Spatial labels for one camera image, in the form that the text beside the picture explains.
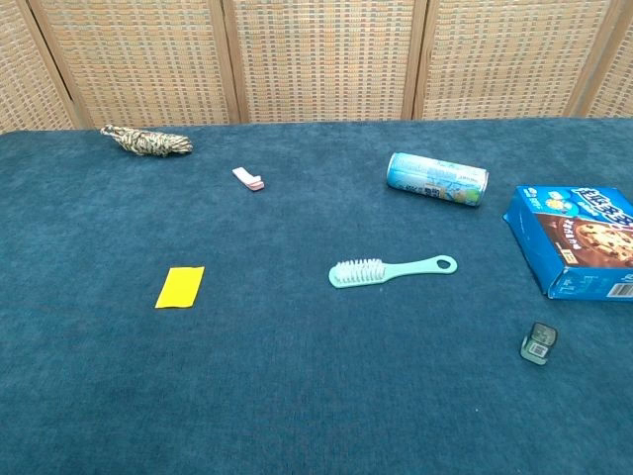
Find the small dark green dispenser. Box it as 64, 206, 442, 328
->
518, 322, 560, 367

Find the mint green brush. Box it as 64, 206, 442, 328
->
327, 253, 459, 290

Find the light blue drink can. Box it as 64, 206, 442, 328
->
385, 151, 491, 208

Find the pink white eraser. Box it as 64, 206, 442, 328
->
231, 166, 266, 192

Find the blue cookie box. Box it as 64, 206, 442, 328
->
501, 185, 633, 302

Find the coiled patterned rope bundle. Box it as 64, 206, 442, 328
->
99, 124, 195, 158

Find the woven bamboo folding screen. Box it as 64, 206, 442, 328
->
0, 0, 633, 135

